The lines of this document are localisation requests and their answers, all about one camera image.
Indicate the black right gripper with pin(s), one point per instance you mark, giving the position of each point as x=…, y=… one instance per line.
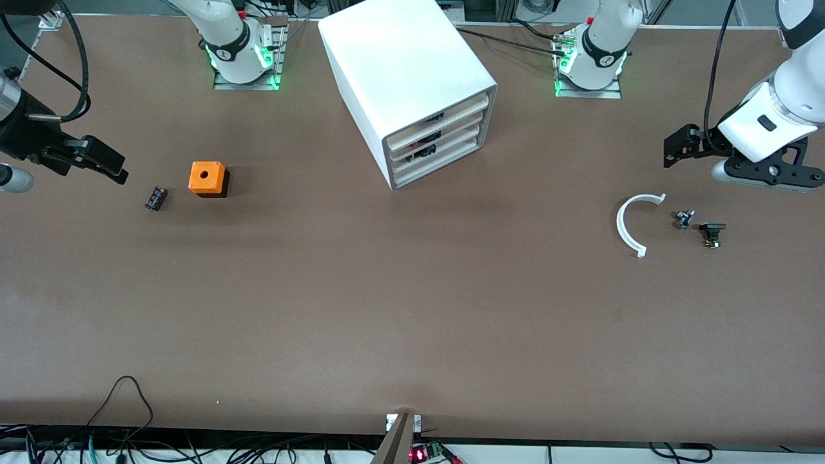
x=20, y=135

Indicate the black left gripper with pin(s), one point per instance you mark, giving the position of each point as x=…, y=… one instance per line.
x=704, y=141

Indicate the white plastic drawer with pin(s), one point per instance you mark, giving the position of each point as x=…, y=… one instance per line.
x=464, y=108
x=464, y=153
x=464, y=139
x=464, y=125

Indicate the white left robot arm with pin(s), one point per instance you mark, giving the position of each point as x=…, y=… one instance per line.
x=602, y=38

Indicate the white drawer cabinet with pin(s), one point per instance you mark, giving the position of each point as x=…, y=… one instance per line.
x=399, y=64

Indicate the small black terminal block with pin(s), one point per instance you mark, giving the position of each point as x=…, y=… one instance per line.
x=156, y=198

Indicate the small grey metal part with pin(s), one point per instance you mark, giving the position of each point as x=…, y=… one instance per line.
x=684, y=219

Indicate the orange box with hole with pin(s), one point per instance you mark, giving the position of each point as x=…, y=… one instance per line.
x=206, y=175

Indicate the white curved plastic arc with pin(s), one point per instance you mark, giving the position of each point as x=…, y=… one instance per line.
x=622, y=229

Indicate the dark electronic part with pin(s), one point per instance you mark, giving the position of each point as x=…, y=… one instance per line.
x=424, y=153
x=430, y=137

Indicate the circuit board with red light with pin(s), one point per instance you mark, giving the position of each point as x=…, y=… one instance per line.
x=425, y=453

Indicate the small black switch part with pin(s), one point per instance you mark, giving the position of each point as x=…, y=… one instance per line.
x=711, y=229

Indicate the black left camera bracket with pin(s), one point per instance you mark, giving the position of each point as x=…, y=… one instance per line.
x=773, y=171

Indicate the aluminium frame profile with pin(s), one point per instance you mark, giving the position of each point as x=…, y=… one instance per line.
x=50, y=21

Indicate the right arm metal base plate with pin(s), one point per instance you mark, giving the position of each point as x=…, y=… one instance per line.
x=274, y=64

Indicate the brown wedge mount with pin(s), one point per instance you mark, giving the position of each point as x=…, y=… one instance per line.
x=396, y=444

